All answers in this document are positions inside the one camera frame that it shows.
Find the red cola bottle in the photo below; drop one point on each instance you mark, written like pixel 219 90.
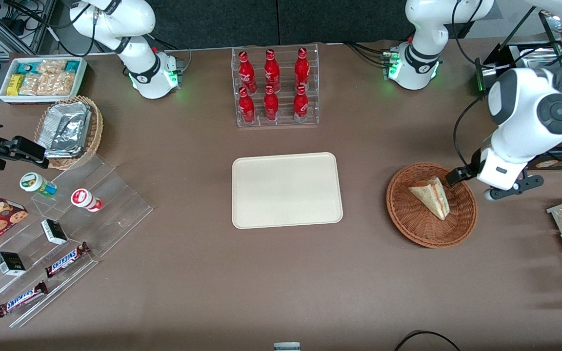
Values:
pixel 247 108
pixel 271 106
pixel 272 70
pixel 302 68
pixel 301 106
pixel 247 73

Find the small grey white box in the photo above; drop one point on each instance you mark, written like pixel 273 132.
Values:
pixel 287 346

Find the brown wicker basket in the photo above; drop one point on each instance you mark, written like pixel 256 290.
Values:
pixel 422 224

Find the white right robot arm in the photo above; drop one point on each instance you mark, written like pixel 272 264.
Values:
pixel 149 73

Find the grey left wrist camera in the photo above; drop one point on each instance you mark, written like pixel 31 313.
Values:
pixel 515 189

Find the yellow snack pack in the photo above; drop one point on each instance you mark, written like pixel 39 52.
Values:
pixel 15 84

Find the silver foil packet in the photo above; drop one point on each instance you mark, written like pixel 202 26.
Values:
pixel 64 129

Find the clear acrylic bottle rack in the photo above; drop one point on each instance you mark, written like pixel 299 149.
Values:
pixel 283 85

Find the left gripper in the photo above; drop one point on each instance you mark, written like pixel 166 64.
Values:
pixel 469 170

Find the steel food pan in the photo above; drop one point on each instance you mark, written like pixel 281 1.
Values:
pixel 537 57

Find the white plastic snack bin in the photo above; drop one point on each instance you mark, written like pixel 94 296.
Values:
pixel 4 97

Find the black food warmer cabinet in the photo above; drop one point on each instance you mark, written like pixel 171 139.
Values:
pixel 551 163

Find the clear acrylic stepped display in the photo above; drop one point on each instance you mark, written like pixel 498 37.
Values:
pixel 115 204

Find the small black carton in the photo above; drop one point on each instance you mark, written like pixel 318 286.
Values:
pixel 54 232
pixel 10 263

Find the triangle sandwich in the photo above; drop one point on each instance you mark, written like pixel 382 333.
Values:
pixel 431 197

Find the light wicker basket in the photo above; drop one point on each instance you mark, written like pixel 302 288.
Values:
pixel 96 129

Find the teal snack pack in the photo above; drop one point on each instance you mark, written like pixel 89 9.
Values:
pixel 26 67
pixel 72 65

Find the red lidded yoghurt cup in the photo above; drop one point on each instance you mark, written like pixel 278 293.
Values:
pixel 83 198

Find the clear cracker bag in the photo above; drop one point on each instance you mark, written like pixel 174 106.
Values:
pixel 30 85
pixel 51 66
pixel 59 84

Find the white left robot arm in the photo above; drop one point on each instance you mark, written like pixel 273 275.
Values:
pixel 520 112

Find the green lidded yoghurt cup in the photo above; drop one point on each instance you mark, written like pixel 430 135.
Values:
pixel 34 183

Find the Snickers chocolate bar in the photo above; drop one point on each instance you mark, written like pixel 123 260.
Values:
pixel 66 260
pixel 21 299

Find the cream plastic tray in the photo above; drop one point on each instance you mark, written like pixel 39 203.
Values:
pixel 286 190

